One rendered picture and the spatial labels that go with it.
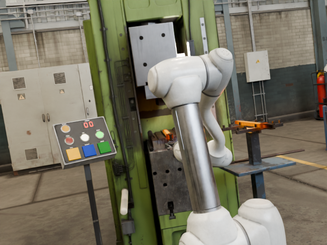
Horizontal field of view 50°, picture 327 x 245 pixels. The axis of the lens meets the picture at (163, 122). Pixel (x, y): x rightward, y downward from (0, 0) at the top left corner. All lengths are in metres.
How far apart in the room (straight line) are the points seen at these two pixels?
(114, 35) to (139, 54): 0.27
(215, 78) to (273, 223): 0.55
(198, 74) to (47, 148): 6.54
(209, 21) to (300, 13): 7.98
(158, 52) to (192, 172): 1.35
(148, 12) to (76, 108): 5.18
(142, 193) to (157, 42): 1.10
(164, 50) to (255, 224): 1.48
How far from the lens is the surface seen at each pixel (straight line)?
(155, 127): 2.89
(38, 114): 7.58
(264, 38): 9.80
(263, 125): 2.17
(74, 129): 2.29
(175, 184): 2.43
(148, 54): 2.41
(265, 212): 1.30
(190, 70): 1.22
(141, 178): 2.61
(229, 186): 2.74
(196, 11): 2.64
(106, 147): 2.27
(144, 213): 2.68
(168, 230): 2.54
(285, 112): 10.04
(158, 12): 2.60
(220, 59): 1.27
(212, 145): 1.70
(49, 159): 7.65
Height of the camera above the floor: 1.32
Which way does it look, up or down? 5 degrees down
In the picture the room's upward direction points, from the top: 8 degrees counter-clockwise
